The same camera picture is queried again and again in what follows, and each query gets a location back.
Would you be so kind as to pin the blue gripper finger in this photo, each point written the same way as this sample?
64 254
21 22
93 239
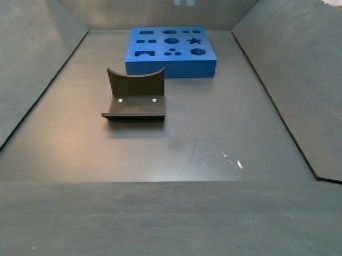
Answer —
189 2
177 2

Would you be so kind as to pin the blue shape-sorting block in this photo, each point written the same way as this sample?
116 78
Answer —
177 49

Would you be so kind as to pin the black curved holder bracket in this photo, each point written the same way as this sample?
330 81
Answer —
137 96

